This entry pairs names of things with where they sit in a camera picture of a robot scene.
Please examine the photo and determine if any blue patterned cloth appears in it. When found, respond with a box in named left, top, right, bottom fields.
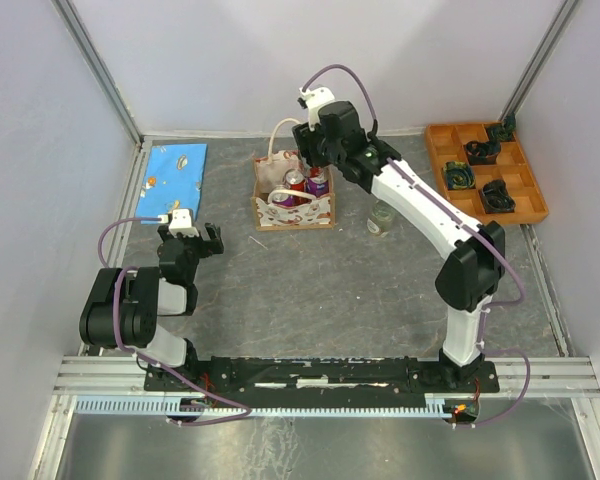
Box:
left=135, top=143, right=207, bottom=217

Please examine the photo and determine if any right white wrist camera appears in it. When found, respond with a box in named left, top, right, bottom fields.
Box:
left=298, top=86, right=335, bottom=130

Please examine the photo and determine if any patterned canvas tote bag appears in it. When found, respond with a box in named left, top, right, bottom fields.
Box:
left=251, top=118, right=336, bottom=231

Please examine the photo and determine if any purple soda can front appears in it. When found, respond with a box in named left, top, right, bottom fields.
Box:
left=268, top=188, right=295, bottom=208

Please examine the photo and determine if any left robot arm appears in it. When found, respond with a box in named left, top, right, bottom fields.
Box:
left=79, top=223, right=224, bottom=390

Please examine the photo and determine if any black rolled sock lower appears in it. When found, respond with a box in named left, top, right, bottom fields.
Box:
left=480, top=179, right=516, bottom=214

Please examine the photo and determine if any blue slotted cable duct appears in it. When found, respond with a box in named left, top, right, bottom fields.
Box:
left=74, top=395, right=451, bottom=419

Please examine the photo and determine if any black rolled sock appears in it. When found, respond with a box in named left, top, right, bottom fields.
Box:
left=464, top=140, right=501, bottom=165
left=480, top=179, right=516, bottom=214

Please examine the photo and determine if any clear glass beverage bottle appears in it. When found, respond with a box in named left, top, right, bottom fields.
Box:
left=366, top=200, right=396, bottom=237

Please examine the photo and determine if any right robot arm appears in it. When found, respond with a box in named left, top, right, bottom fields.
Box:
left=292, top=99, right=504, bottom=391

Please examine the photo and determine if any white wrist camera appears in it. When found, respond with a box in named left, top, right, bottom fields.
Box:
left=159, top=208, right=199, bottom=237
left=298, top=86, right=335, bottom=130

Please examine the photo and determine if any purple soda can back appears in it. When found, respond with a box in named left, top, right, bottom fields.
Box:
left=307, top=167, right=329, bottom=198

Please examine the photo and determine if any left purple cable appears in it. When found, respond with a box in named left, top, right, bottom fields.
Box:
left=96, top=216, right=254, bottom=427

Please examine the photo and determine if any orange wooden divider tray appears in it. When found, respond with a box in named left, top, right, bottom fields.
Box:
left=424, top=122, right=549, bottom=225

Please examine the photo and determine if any black rolled sock upper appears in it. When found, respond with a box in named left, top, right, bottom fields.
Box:
left=464, top=140, right=501, bottom=165

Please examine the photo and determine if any blue green rolled sock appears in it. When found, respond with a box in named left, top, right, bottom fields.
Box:
left=443, top=161, right=476, bottom=191

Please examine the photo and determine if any dark rolled sock corner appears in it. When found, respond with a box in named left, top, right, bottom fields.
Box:
left=485, top=112, right=517, bottom=143

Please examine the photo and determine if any purple soda can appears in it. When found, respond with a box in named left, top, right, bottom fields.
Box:
left=268, top=188, right=295, bottom=208
left=307, top=167, right=329, bottom=198

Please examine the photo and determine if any aluminium front frame rail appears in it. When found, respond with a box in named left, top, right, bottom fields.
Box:
left=53, top=356, right=600, bottom=398

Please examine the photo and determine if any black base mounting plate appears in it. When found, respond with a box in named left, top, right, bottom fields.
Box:
left=143, top=354, right=501, bottom=409

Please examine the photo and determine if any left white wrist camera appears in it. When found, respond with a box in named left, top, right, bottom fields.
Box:
left=159, top=208, right=199, bottom=237

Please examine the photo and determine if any red soda can back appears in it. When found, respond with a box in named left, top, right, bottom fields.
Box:
left=283, top=169, right=306, bottom=193

